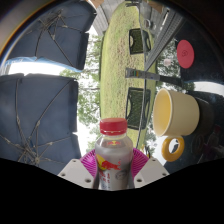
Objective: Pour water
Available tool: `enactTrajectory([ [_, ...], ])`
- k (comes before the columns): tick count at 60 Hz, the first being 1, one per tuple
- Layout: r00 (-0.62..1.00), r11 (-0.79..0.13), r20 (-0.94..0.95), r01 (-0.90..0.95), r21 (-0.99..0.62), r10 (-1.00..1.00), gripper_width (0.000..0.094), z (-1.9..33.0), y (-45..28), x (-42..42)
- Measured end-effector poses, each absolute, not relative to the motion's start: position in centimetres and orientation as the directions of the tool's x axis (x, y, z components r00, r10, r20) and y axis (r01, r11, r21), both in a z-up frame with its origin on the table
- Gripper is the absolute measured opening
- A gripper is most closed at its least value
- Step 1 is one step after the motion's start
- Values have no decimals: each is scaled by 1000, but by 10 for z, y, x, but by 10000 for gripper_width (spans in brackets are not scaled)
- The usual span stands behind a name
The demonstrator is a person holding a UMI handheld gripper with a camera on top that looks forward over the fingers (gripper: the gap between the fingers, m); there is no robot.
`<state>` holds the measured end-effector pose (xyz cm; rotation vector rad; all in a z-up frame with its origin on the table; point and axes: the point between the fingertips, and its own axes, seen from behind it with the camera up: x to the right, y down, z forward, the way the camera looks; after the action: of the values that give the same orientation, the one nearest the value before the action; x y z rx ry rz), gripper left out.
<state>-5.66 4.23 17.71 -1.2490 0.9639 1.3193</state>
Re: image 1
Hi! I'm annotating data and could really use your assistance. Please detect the upright table sign post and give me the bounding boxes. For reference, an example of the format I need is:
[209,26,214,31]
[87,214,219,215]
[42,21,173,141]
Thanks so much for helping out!
[125,67,183,84]

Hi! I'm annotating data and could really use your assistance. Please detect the small round ashtray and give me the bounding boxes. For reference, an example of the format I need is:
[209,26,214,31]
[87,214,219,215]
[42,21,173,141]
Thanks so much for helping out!
[143,18,156,30]

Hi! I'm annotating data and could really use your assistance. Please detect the flat round red coaster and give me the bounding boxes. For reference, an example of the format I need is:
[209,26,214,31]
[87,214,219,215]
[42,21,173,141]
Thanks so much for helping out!
[176,39,195,70]

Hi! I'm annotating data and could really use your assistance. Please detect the cream cup with yellow handle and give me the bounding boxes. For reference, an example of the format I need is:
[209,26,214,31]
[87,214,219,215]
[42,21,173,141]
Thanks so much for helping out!
[152,87,201,163]

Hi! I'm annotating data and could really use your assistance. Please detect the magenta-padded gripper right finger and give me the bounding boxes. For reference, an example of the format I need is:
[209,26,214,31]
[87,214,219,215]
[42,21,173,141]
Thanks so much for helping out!
[128,148,170,189]

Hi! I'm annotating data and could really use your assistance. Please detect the navy patio umbrella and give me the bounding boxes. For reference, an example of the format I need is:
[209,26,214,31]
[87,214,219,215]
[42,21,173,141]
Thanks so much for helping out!
[0,0,98,73]
[0,73,83,175]

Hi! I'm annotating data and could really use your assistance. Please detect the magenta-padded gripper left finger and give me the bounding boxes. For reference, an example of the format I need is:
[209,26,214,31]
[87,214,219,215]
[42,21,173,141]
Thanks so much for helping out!
[57,148,99,190]

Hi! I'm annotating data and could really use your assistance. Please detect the red-capped clear drink bottle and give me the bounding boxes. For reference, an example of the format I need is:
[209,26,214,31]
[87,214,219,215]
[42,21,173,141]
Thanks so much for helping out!
[94,117,134,191]

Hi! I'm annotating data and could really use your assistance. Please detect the black wicker chair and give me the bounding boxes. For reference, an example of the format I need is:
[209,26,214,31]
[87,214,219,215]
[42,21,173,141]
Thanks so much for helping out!
[125,87,153,131]
[128,28,152,55]

